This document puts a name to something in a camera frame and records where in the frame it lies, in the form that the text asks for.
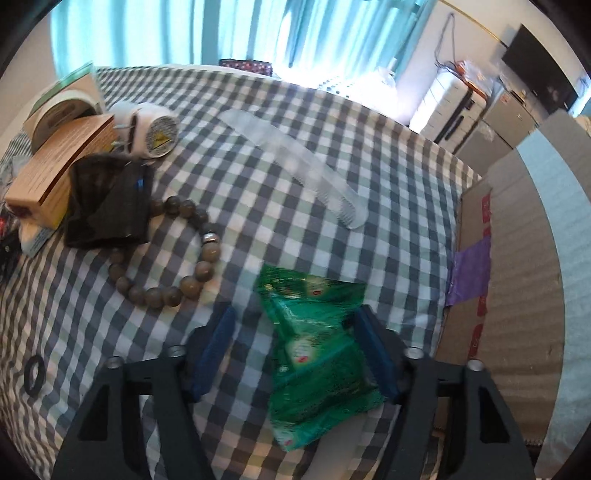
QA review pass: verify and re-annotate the white suitcase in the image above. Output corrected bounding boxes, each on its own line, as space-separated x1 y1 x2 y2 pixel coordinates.
408 69 490 156

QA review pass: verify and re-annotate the clear plastic comb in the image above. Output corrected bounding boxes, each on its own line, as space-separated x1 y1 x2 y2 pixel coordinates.
220 109 368 230

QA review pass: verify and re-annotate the grey cabinet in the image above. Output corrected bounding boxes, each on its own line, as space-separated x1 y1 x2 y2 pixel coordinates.
454 89 541 174

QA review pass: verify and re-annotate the green white box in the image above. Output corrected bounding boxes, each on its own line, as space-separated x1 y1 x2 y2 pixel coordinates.
25 64 107 156

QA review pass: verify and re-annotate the blue white packet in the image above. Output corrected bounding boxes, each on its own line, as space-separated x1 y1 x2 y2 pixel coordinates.
20 222 59 257

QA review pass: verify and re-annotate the black ring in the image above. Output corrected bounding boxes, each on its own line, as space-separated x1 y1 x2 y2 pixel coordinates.
23 355 47 398

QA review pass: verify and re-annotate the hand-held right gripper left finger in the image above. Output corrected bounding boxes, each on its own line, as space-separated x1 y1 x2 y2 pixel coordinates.
51 306 239 480

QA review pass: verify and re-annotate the white round plug adapter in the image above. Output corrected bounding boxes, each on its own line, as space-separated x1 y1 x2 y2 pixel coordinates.
108 100 181 160

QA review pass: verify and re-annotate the orange white bag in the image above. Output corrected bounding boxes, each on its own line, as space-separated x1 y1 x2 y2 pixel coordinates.
454 58 502 100

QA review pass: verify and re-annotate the purple tape strip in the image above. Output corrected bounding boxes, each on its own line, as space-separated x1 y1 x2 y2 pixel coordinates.
445 237 493 308

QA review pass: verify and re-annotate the green snack packet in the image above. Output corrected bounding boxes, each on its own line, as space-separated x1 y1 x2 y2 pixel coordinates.
256 265 389 454

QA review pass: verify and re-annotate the black pouch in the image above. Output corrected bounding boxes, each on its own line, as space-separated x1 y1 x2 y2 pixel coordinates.
63 154 156 250

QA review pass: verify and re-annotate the black television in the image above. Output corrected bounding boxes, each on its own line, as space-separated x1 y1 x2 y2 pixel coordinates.
501 23 581 116

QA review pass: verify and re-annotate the teal curtain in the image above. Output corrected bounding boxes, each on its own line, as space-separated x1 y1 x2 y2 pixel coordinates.
48 0 440 89

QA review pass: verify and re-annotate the large clear water jug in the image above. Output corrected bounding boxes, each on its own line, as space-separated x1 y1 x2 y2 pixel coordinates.
365 65 399 92

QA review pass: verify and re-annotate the floral bag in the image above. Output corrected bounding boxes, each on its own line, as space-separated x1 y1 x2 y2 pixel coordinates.
217 57 276 77

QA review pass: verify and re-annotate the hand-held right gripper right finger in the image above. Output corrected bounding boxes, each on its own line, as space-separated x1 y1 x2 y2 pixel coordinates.
353 305 539 480

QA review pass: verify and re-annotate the large cardboard box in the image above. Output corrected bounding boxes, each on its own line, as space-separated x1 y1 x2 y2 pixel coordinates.
433 108 591 472

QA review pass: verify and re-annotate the brown bead bracelet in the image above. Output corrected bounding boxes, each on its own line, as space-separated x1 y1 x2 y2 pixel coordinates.
108 196 223 308

